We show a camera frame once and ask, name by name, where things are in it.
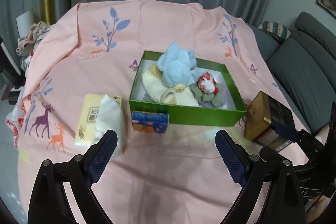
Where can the large yellow tissue pack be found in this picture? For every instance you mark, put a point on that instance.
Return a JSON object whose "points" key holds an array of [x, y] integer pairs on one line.
{"points": [[89, 119]]}

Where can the pink deer print tablecloth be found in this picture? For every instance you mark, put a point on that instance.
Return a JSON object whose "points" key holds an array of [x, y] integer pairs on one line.
{"points": [[157, 174]]}

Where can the white lampshade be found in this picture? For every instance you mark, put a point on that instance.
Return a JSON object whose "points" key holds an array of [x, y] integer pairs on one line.
{"points": [[25, 22]]}

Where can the grey sofa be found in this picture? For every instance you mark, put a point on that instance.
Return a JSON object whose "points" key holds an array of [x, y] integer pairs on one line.
{"points": [[302, 77]]}

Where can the gold black tin box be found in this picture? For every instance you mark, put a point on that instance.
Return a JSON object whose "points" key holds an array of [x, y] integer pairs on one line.
{"points": [[258, 113]]}

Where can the red white plush ornament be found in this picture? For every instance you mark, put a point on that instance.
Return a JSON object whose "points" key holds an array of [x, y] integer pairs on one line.
{"points": [[207, 83]]}

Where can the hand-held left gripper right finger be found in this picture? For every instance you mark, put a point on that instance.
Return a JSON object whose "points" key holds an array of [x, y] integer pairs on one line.
{"points": [[231, 155]]}

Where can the pile of pink clothes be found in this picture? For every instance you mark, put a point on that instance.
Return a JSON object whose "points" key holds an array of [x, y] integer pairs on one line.
{"points": [[34, 32]]}

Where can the blue orange tissue pack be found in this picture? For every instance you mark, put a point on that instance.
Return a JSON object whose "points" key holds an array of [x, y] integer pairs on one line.
{"points": [[149, 121]]}

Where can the person's right forearm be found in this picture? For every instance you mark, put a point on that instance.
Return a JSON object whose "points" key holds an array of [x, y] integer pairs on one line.
{"points": [[317, 211]]}

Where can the cream beige knitted hat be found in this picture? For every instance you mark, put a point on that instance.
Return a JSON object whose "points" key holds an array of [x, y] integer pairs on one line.
{"points": [[155, 82]]}

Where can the olive green knitted cloth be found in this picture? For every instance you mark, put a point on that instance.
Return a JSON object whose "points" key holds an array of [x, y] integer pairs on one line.
{"points": [[207, 100]]}

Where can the green cardboard box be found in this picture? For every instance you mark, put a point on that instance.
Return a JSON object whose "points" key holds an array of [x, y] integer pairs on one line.
{"points": [[204, 115]]}

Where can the black stand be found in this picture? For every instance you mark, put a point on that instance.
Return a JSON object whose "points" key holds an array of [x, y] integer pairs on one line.
{"points": [[8, 69]]}

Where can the striped patterned cushion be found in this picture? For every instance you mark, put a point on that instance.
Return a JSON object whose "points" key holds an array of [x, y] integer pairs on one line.
{"points": [[275, 29]]}

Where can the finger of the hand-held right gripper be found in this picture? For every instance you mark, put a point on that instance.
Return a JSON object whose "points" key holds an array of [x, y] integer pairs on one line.
{"points": [[270, 153], [286, 132]]}

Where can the white red printed cloth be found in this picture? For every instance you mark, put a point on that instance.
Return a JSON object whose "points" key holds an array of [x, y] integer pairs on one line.
{"points": [[14, 124]]}

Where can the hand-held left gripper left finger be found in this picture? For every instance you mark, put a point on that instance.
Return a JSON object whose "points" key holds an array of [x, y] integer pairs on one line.
{"points": [[101, 155]]}

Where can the light blue plush toy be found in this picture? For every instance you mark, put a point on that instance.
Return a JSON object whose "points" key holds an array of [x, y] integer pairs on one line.
{"points": [[176, 64]]}

